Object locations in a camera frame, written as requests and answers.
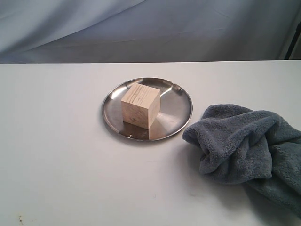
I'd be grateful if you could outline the light wooden cube block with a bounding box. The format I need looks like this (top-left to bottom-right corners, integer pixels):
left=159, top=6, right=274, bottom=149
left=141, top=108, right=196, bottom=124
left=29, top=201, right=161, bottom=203
left=121, top=83, right=161, bottom=129

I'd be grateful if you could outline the grey-blue fleece towel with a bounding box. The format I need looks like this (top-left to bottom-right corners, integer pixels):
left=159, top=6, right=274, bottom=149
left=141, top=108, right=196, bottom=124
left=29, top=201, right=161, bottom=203
left=182, top=104, right=301, bottom=216

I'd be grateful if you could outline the round stainless steel plate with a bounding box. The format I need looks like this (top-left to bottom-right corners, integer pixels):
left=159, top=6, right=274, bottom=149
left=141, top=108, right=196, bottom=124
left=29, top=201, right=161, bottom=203
left=101, top=78, right=193, bottom=141

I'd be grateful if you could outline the blue-grey backdrop cloth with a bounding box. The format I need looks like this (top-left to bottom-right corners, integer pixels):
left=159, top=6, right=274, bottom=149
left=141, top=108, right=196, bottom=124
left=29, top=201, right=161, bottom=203
left=0, top=0, right=301, bottom=63

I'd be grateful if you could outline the black backdrop stand pole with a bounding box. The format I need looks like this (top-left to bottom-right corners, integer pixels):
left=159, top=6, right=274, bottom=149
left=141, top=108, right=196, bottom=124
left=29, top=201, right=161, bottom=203
left=284, top=16, right=301, bottom=60

